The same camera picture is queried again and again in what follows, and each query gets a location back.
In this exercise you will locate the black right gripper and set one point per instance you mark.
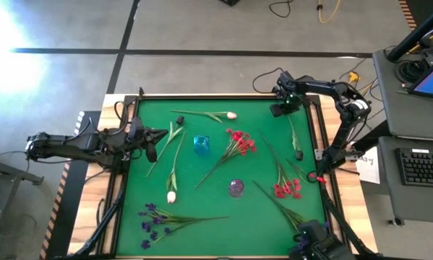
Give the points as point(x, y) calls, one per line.
point(290, 90)

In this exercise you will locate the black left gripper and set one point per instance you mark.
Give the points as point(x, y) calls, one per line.
point(140, 133)

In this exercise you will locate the blue glass vase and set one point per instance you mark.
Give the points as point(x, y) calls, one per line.
point(201, 146)

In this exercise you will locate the pink artificial tulip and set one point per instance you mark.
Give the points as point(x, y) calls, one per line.
point(231, 115)
point(171, 197)

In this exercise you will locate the red artificial flower bunch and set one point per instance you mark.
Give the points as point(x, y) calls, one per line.
point(286, 188)
point(242, 142)

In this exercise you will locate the small red flower sprig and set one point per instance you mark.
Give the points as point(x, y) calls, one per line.
point(312, 176)

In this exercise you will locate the purple artificial flower bunch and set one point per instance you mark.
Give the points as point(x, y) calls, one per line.
point(172, 219)
point(281, 208)

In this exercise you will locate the purple glass vase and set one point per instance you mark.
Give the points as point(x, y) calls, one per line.
point(236, 188)

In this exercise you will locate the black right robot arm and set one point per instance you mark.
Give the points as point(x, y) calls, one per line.
point(346, 119)

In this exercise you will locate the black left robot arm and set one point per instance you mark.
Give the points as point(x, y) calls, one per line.
point(68, 148)

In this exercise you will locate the small red tag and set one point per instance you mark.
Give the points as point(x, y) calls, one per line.
point(321, 179)

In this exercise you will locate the black diagonal strut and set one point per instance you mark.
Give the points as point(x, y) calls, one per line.
point(346, 228)
point(104, 224)

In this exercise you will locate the black floor mat striped edge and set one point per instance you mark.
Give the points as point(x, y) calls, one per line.
point(407, 14)
point(71, 202)

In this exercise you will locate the white paper sheet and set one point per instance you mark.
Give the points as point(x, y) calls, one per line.
point(369, 169)

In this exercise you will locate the green table mat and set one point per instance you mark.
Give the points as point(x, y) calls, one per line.
point(209, 242)

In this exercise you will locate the grey desk with laptop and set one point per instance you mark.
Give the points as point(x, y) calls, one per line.
point(393, 108)

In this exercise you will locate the grey metal stand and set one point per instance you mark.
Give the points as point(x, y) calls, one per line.
point(21, 174)

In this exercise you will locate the black pole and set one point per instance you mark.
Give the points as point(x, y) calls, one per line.
point(411, 39)

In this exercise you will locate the black keyboard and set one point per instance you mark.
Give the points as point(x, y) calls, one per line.
point(422, 168)

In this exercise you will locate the grey desk with keyboard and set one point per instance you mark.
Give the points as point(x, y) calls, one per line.
point(411, 202)

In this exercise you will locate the black table frame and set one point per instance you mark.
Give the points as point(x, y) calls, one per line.
point(314, 99)

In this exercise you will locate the black frame clamp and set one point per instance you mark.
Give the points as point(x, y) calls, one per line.
point(141, 93)

